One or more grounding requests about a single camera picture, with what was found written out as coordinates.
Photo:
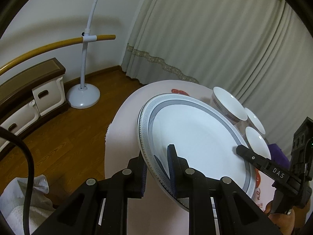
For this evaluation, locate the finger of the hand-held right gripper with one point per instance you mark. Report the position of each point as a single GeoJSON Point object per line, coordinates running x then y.
{"type": "Point", "coordinates": [249, 155]}

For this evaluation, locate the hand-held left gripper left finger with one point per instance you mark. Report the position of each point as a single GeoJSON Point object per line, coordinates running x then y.
{"type": "Point", "coordinates": [143, 183]}

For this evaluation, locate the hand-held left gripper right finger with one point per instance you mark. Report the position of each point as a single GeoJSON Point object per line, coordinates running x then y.
{"type": "Point", "coordinates": [172, 173]}

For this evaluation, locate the white bowl grey band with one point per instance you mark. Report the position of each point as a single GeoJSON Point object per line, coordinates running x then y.
{"type": "Point", "coordinates": [255, 120]}
{"type": "Point", "coordinates": [228, 104]}
{"type": "Point", "coordinates": [258, 143]}

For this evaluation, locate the white plate grey rim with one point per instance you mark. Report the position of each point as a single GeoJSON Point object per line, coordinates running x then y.
{"type": "Point", "coordinates": [195, 132]}

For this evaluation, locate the person's right hand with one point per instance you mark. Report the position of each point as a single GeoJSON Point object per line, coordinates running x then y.
{"type": "Point", "coordinates": [281, 222]}

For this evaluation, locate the purple cloth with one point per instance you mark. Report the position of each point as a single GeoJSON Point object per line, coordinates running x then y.
{"type": "Point", "coordinates": [277, 154]}

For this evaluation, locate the pink round table mat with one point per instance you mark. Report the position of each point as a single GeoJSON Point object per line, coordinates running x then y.
{"type": "Point", "coordinates": [122, 139]}

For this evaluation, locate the white tablecloth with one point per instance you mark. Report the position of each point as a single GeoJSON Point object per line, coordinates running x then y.
{"type": "Point", "coordinates": [108, 133]}

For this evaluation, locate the white barre stand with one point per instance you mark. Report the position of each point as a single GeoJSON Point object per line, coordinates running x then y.
{"type": "Point", "coordinates": [83, 95]}

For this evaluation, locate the white cabinet drawer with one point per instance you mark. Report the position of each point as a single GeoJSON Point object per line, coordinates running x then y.
{"type": "Point", "coordinates": [19, 122]}
{"type": "Point", "coordinates": [49, 98]}

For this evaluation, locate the grey curtain lace trim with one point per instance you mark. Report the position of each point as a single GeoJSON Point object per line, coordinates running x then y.
{"type": "Point", "coordinates": [220, 29]}

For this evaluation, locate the white towel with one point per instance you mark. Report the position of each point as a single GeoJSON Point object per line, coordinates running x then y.
{"type": "Point", "coordinates": [14, 205]}

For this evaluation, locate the brown low cabinet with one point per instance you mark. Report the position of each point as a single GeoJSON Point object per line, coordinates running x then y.
{"type": "Point", "coordinates": [29, 76]}

